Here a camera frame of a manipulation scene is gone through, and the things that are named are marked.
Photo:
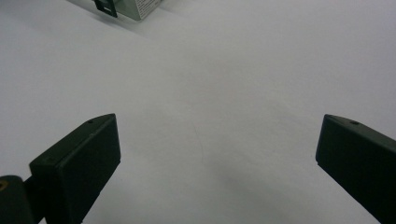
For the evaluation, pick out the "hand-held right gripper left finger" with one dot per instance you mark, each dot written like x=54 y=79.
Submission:
x=77 y=168

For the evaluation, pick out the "clear plastic compartment storage box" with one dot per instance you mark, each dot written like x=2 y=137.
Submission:
x=137 y=9

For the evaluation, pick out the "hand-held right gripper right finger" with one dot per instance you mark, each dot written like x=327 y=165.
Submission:
x=364 y=168

